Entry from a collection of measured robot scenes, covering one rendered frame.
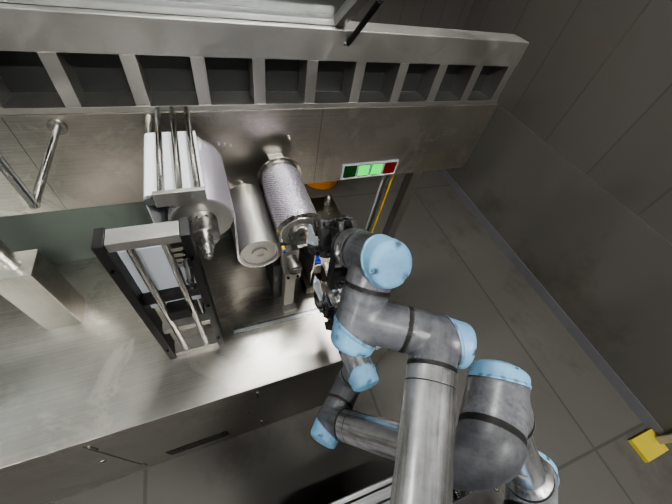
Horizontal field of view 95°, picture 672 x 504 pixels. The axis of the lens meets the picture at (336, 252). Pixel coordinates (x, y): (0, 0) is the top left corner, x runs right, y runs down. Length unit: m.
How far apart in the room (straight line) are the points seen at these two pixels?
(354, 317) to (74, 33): 0.84
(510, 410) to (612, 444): 2.11
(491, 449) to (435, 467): 0.21
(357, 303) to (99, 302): 1.00
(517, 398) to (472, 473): 0.16
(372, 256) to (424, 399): 0.21
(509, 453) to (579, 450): 1.94
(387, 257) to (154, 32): 0.75
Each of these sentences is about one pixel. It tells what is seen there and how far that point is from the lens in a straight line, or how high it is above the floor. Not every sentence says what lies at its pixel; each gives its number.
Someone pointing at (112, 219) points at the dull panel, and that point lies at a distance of 1.28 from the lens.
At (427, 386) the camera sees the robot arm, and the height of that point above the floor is 1.49.
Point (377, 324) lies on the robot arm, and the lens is 0.48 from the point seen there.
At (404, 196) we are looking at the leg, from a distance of 1.81.
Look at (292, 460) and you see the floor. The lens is 1.92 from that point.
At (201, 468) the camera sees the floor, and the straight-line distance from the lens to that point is 1.95.
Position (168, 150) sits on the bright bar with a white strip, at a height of 1.44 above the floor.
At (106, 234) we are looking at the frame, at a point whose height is 1.44.
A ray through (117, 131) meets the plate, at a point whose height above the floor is 1.39.
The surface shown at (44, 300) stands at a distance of 1.18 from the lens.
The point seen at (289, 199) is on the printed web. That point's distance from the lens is 0.91.
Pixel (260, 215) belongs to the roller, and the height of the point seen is 1.23.
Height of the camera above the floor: 1.91
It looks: 50 degrees down
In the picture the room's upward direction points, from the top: 14 degrees clockwise
